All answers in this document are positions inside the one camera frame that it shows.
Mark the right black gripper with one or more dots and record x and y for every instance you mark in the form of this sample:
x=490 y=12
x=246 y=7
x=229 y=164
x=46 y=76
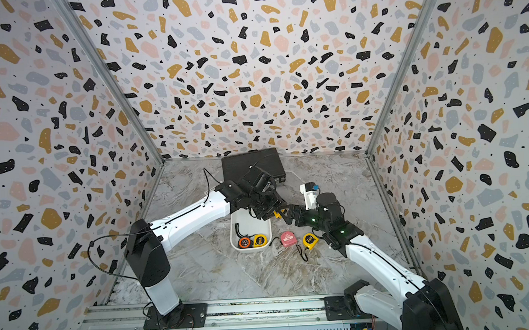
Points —
x=294 y=209

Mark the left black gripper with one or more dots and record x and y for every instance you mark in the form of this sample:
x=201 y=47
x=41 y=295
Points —
x=276 y=202

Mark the pink tape measure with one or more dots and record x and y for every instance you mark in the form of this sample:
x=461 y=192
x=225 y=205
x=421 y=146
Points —
x=286 y=239

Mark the white plastic storage tray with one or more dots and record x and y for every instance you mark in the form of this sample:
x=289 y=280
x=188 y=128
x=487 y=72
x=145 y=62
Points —
x=248 y=233

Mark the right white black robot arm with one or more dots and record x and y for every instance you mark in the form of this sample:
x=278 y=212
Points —
x=409 y=302

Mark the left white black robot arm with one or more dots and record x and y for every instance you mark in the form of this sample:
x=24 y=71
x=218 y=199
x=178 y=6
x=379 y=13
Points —
x=149 y=242

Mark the orange black tape measure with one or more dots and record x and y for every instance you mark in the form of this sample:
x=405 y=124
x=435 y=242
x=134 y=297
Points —
x=245 y=242

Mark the black hard carrying case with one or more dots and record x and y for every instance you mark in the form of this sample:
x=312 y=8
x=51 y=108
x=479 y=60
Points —
x=235 y=166

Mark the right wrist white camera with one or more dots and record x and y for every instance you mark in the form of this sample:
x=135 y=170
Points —
x=310 y=190

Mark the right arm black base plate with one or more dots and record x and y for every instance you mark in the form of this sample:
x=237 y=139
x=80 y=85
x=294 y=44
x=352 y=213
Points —
x=339 y=308

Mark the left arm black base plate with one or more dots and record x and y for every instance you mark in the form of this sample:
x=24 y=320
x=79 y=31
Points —
x=184 y=316

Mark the aluminium front rail frame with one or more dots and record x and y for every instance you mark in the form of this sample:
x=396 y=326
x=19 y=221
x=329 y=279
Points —
x=274 y=313

